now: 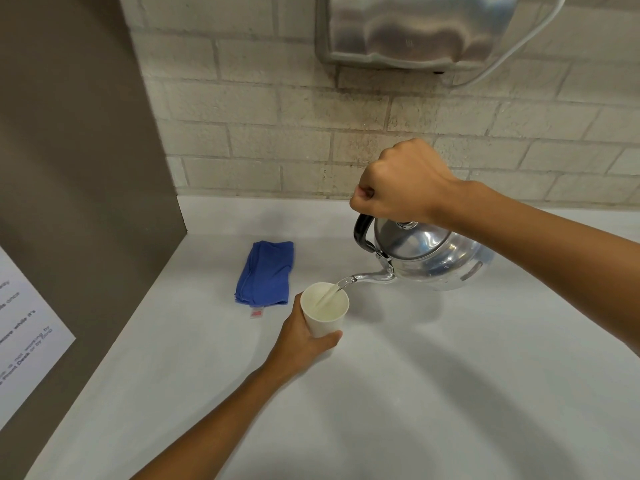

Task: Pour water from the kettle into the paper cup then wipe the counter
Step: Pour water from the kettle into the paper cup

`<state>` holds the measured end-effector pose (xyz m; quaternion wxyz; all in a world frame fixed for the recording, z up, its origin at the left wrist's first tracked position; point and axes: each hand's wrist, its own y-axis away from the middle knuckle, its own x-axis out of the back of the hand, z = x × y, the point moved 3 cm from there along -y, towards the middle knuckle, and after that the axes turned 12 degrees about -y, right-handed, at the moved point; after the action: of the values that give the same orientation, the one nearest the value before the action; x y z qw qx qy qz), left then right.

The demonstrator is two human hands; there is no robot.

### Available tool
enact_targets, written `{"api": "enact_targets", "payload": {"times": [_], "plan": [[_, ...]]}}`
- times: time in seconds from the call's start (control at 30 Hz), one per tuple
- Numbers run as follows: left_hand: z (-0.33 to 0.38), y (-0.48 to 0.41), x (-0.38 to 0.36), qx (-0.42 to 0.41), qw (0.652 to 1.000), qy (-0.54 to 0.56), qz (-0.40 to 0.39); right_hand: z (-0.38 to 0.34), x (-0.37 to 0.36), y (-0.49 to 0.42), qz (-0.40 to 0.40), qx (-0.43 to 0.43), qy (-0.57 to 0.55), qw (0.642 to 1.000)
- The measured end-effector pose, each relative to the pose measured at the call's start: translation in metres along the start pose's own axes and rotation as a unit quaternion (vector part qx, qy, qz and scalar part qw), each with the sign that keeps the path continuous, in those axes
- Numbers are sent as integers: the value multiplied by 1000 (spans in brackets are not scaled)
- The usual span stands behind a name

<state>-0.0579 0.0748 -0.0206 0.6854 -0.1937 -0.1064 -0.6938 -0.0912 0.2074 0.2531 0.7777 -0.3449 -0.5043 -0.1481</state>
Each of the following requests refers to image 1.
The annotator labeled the person's right hand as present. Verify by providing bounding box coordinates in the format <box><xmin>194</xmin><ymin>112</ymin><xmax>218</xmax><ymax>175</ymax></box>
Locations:
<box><xmin>349</xmin><ymin>138</ymin><xmax>467</xmax><ymax>227</ymax></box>

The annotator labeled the person's left hand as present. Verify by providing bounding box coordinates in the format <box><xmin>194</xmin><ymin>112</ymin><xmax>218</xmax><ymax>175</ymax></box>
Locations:
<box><xmin>259</xmin><ymin>293</ymin><xmax>345</xmax><ymax>387</ymax></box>

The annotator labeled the white paper cup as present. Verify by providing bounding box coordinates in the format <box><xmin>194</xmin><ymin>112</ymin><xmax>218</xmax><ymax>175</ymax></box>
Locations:
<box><xmin>299</xmin><ymin>282</ymin><xmax>350</xmax><ymax>339</ymax></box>

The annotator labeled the silver metal kettle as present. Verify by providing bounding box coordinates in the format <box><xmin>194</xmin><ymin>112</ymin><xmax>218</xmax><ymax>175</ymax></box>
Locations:
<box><xmin>335</xmin><ymin>213</ymin><xmax>496</xmax><ymax>292</ymax></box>

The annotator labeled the blue cloth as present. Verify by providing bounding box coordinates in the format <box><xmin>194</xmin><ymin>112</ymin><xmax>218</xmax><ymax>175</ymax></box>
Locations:
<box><xmin>233</xmin><ymin>240</ymin><xmax>295</xmax><ymax>321</ymax></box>

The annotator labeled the person's left forearm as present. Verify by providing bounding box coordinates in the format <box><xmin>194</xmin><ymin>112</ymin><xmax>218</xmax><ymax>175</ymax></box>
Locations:
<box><xmin>129</xmin><ymin>362</ymin><xmax>301</xmax><ymax>480</ymax></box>

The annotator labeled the person's right forearm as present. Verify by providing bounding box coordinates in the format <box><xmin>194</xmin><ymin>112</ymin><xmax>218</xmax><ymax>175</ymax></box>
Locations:
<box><xmin>437</xmin><ymin>179</ymin><xmax>640</xmax><ymax>358</ymax></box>

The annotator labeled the white countertop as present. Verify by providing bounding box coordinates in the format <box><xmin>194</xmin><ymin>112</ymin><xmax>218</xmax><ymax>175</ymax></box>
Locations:
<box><xmin>25</xmin><ymin>194</ymin><xmax>640</xmax><ymax>480</ymax></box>

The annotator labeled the white printed paper sheet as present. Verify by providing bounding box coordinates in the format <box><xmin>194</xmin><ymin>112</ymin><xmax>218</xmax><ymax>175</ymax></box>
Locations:
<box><xmin>0</xmin><ymin>244</ymin><xmax>77</xmax><ymax>431</ymax></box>

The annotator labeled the grey-brown cabinet side panel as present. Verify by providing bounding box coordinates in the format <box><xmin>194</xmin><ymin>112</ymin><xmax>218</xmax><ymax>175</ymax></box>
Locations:
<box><xmin>0</xmin><ymin>0</ymin><xmax>189</xmax><ymax>480</ymax></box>

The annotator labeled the stainless steel wall dispenser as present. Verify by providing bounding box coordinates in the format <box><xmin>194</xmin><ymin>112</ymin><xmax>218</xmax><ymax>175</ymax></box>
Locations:
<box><xmin>315</xmin><ymin>0</ymin><xmax>521</xmax><ymax>73</ymax></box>

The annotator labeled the white cable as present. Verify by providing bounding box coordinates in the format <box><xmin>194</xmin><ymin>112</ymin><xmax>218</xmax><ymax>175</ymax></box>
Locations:
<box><xmin>449</xmin><ymin>0</ymin><xmax>569</xmax><ymax>88</ymax></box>

